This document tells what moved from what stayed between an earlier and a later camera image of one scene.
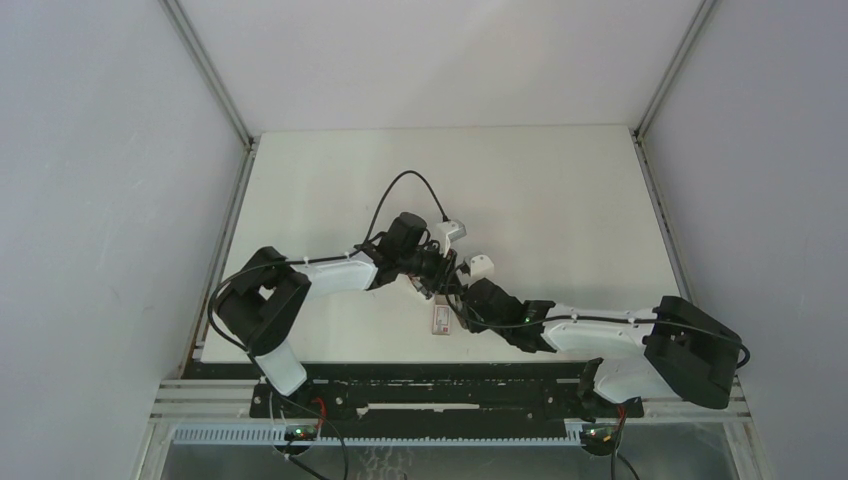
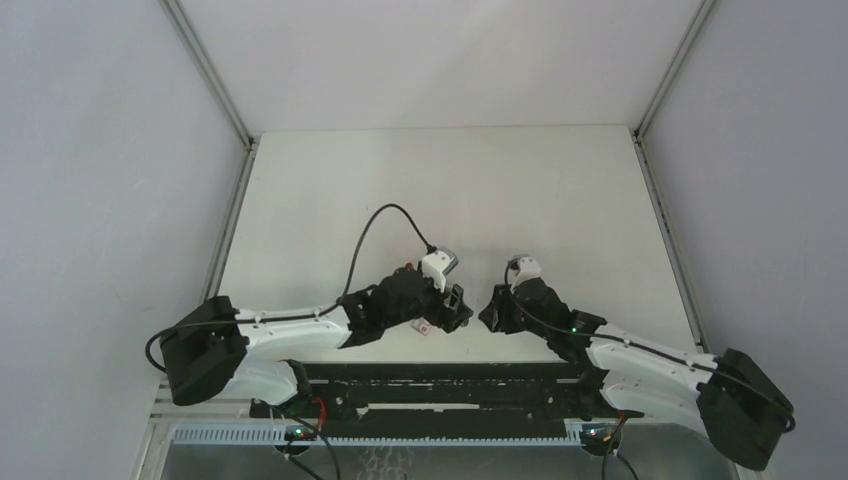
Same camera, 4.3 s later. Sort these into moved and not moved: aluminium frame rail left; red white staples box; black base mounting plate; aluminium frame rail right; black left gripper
Moved: red white staples box; black left gripper
Not moved: aluminium frame rail left; aluminium frame rail right; black base mounting plate
